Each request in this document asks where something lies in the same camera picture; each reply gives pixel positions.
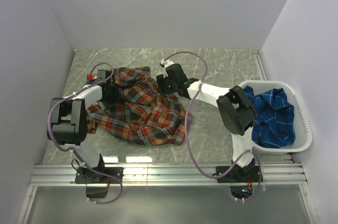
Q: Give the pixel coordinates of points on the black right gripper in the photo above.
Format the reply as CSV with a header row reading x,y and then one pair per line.
x,y
161,81

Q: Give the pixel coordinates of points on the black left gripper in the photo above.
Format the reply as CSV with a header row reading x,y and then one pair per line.
x,y
115,95

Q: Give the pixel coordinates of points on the red plaid long sleeve shirt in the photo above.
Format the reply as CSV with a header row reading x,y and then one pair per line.
x,y
141,116

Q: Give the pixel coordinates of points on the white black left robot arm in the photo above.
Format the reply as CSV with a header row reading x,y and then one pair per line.
x,y
67,124

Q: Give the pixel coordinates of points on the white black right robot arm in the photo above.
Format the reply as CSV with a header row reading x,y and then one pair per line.
x,y
236,110

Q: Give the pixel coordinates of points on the blue plaid shirt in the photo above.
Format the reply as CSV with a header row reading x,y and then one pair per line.
x,y
274,125

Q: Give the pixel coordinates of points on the white plastic laundry basket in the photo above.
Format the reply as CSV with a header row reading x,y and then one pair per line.
x,y
303,133

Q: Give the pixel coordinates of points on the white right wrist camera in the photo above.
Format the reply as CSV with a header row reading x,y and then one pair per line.
x,y
166,63

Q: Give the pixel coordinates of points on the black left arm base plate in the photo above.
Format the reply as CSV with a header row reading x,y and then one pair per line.
x,y
85,176

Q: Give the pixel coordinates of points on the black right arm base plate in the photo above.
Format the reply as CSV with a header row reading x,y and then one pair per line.
x,y
242,175

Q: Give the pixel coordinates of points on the aluminium mounting rail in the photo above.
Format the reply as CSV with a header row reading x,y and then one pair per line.
x,y
177,174

